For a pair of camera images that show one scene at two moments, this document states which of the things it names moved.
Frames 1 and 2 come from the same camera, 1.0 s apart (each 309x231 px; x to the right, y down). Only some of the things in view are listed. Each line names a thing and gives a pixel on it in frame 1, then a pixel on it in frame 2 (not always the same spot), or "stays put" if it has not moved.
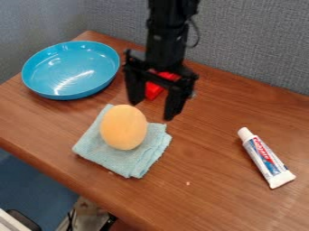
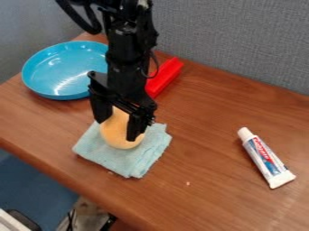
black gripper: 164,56 to 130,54
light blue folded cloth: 130,163 stays put
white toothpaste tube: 275,173 stays put
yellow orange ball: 124,126 stays put
